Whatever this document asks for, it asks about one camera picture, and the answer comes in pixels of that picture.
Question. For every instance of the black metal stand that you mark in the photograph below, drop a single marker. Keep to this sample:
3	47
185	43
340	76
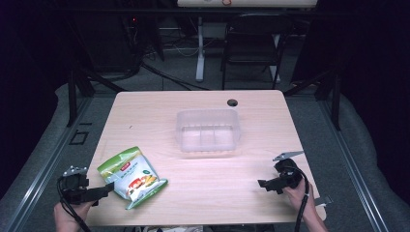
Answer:
73	93
335	96

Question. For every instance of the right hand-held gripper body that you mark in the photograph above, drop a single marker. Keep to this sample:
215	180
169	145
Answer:
287	172

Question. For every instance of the white desk leg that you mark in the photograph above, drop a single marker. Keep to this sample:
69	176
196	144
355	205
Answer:
200	54

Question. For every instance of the person's right hand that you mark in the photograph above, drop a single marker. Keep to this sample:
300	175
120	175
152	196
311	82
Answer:
298	195

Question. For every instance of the black folding chair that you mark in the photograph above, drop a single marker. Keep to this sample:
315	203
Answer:
254	45

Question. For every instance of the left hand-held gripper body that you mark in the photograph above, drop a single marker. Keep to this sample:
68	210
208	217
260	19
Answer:
74	188

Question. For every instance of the person's left hand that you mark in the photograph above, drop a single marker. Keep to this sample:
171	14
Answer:
67	215

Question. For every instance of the clear plastic container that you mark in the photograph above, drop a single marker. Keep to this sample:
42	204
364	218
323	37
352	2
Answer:
208	132

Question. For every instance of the aluminium floor rail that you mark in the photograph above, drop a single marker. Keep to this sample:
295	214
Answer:
45	174
351	174

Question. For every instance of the green and white snack bag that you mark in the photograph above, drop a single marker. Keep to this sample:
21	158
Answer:
133	177

